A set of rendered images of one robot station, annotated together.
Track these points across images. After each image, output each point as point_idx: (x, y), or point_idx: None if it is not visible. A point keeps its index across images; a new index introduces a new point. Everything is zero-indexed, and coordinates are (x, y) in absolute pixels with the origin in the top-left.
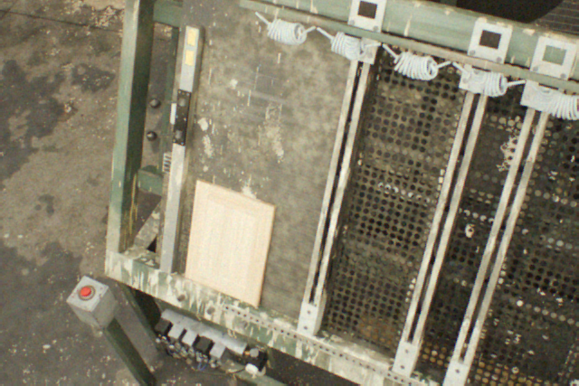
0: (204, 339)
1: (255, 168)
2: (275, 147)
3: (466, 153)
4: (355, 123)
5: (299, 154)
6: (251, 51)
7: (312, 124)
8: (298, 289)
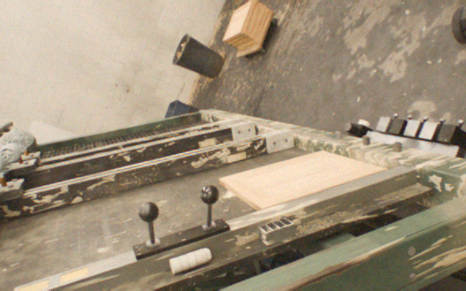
0: (396, 129)
1: (196, 201)
2: (160, 204)
3: (84, 158)
4: (87, 175)
5: (153, 196)
6: (48, 257)
7: (116, 204)
8: (275, 156)
